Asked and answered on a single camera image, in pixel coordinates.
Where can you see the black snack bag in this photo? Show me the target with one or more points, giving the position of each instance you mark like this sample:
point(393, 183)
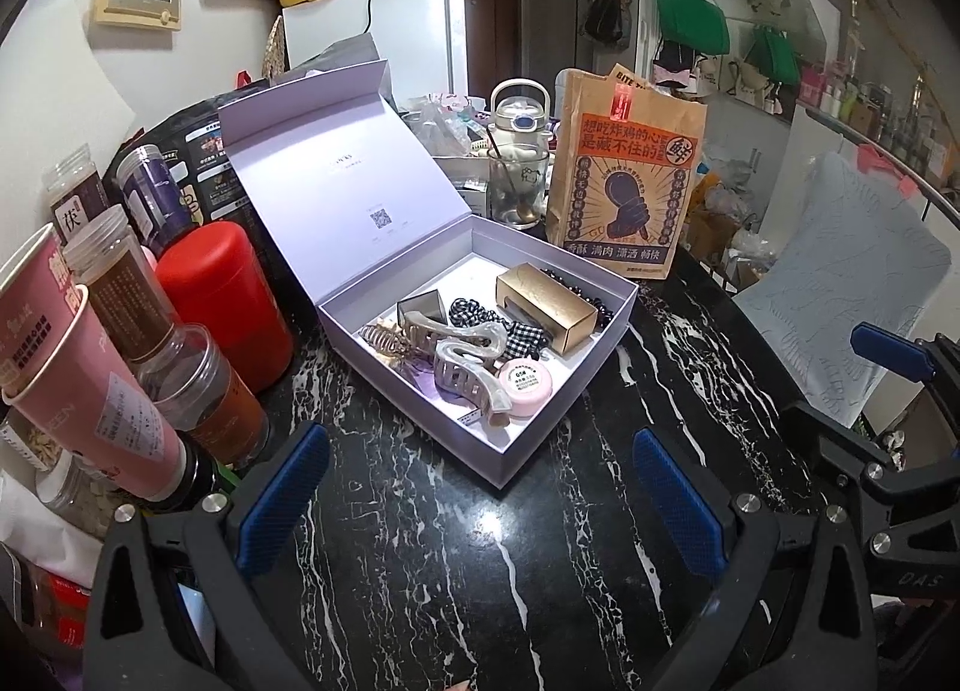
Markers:
point(206, 159)

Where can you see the black white gingham scrunchie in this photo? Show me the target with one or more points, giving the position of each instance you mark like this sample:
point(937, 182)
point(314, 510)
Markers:
point(525, 342)

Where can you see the dark purple jar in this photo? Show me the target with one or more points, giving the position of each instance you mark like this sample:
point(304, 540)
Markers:
point(154, 200)

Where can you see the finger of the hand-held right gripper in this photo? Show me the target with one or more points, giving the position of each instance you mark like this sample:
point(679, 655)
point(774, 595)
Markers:
point(855, 458)
point(892, 353)

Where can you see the small clear lidded jar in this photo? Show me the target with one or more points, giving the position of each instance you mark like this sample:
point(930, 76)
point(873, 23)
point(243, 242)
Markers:
point(71, 492)

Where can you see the clear jar brown contents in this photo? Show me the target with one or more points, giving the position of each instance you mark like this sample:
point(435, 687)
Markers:
point(124, 286)

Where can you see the row of bottles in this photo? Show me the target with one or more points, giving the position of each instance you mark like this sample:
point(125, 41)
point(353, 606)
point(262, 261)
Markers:
point(889, 110)

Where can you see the white fridge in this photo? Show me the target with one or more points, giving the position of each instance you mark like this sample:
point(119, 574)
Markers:
point(405, 39)

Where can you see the pink paper cup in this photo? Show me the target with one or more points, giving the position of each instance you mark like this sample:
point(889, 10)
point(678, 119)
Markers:
point(112, 421)
point(26, 293)

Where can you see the cardboard box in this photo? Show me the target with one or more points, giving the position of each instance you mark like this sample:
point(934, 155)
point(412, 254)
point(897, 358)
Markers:
point(709, 230)

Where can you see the brown door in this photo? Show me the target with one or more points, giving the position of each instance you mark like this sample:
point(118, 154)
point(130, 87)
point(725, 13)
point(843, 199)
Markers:
point(487, 16)

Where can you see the pile of plastic packets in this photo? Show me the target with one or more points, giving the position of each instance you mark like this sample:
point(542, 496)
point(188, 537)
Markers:
point(446, 121)

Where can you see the brown printed paper bag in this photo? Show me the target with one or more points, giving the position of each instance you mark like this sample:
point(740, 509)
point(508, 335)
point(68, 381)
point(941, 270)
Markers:
point(626, 189)

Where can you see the black hanging bag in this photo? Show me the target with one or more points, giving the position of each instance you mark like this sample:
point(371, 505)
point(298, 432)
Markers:
point(606, 5)

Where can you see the glass cup with spoon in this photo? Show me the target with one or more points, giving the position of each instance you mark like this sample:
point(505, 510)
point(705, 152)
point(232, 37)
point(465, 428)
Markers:
point(514, 190)

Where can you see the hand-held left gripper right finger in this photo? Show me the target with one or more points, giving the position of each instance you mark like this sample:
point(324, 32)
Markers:
point(679, 503)

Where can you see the pink round jar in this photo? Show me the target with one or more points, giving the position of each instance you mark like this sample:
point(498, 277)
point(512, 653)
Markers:
point(527, 385)

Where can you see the pearly white hair claw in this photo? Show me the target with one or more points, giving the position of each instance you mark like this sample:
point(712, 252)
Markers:
point(469, 376)

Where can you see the dark brown jar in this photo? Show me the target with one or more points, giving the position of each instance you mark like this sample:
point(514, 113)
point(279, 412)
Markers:
point(79, 192)

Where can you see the grey blue pillow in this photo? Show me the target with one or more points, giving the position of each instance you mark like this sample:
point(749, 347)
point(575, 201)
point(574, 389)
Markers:
point(840, 263)

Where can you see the green tote bag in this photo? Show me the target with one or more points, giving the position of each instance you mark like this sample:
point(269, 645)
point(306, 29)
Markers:
point(776, 57)
point(690, 22)

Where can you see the person's left hand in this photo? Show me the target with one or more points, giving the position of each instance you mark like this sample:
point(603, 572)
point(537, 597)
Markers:
point(460, 686)

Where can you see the round woven plate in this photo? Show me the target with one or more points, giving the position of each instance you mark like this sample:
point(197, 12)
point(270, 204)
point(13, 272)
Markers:
point(274, 50)

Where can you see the clear jar orange contents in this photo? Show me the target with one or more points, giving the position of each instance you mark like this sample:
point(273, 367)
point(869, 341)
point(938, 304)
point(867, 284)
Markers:
point(214, 395)

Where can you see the gold rectangular box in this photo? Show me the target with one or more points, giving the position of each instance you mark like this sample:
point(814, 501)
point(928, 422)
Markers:
point(547, 310)

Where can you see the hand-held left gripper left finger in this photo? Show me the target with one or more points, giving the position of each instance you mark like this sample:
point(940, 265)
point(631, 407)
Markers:
point(281, 503)

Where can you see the red canister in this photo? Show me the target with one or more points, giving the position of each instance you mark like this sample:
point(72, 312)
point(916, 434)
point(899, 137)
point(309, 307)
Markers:
point(221, 301)

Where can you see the pink and black bag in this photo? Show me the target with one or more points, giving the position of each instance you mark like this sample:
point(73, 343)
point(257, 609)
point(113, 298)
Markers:
point(671, 72)

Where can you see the pink paper note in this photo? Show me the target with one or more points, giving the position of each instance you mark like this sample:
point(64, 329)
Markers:
point(881, 165)

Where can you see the lavender gift box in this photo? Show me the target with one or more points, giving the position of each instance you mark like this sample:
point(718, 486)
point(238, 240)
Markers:
point(337, 181)

